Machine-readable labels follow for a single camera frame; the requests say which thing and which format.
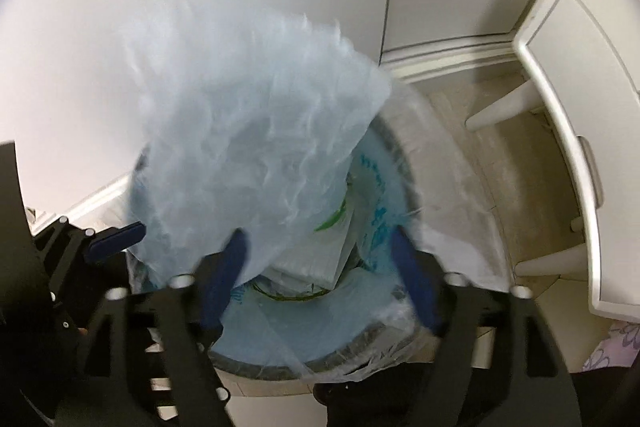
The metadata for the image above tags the clear bubble wrap sheet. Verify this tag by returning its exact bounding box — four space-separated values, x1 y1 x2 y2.
120 7 393 288

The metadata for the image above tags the purple floral cloth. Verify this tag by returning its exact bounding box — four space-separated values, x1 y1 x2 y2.
582 321 640 375

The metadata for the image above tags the trash bin with clear liner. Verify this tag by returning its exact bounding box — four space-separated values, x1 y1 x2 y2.
125 97 511 383

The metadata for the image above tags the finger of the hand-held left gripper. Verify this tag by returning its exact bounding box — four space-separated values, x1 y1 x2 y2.
32 216 147 308

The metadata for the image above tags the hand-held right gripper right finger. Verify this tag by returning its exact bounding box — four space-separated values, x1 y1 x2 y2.
390 226 583 427

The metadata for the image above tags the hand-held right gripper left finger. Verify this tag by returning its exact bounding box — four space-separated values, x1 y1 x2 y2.
52 227 249 427

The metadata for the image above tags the grey round trash bin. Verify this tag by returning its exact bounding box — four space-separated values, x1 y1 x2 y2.
127 107 451 383

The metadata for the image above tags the white cabinet with legs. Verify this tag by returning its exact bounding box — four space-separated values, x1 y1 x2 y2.
465 0 640 323

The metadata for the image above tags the white folded paper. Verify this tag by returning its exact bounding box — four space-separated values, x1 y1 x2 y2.
270 232 353 289

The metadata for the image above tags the white printed plastic bag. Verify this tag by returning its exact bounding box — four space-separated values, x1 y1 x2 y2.
235 147 416 308

